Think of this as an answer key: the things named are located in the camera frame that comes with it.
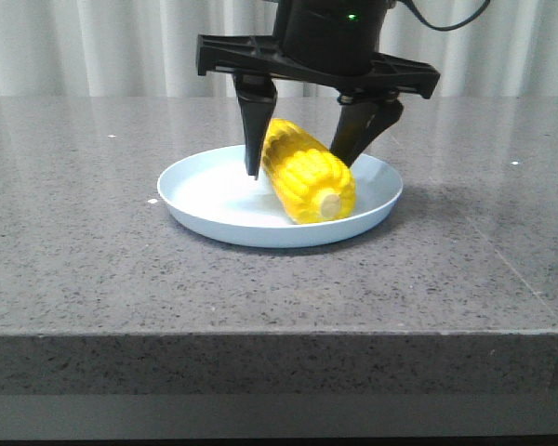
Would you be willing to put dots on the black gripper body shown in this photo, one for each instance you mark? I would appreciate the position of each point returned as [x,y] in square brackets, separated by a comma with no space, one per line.
[331,43]

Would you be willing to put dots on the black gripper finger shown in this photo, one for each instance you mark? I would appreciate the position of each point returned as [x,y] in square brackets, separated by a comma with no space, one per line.
[362,119]
[256,95]

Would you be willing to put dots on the yellow corn cob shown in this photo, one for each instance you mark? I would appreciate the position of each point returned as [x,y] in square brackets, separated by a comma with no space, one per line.
[312,184]

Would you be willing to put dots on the light blue round plate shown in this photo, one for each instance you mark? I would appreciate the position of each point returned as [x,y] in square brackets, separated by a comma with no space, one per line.
[211,194]

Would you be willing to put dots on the white pleated curtain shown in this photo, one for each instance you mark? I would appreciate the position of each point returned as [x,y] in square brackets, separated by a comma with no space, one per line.
[147,48]

